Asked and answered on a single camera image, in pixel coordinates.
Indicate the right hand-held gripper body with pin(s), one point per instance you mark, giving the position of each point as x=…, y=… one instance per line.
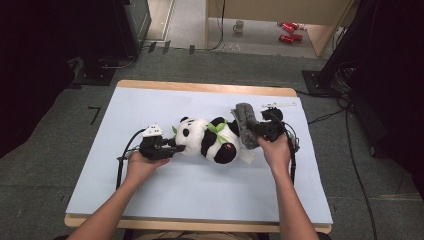
x=271, y=128

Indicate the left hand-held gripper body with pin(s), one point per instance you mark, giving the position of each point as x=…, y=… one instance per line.
x=153, y=148

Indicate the grey fluffy cloth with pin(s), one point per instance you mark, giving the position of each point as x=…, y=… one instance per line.
x=246, y=125

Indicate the panda plush toy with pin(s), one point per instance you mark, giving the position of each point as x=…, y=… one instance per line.
x=196, y=135

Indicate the person's left hand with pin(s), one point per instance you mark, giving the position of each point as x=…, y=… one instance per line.
x=140, y=168

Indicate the person's right hand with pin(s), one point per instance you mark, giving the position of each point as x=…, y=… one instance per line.
x=278, y=153

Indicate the light blue table mat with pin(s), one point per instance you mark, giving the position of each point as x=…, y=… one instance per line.
x=200, y=193

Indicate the black stand base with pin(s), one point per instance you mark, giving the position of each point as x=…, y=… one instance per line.
x=316, y=83
x=95, y=75

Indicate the wooden table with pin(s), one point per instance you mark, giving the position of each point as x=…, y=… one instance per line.
x=200, y=227

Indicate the red can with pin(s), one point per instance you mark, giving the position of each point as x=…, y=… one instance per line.
x=287, y=38
x=288, y=27

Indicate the beige mug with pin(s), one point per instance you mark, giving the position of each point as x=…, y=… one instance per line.
x=238, y=26

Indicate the black cabinet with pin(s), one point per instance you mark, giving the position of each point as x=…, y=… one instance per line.
x=135, y=23

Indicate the black curtain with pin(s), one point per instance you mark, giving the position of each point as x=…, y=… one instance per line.
x=393, y=83
x=30, y=66

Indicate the wooden cabinet frame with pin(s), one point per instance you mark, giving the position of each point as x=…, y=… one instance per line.
x=326, y=30

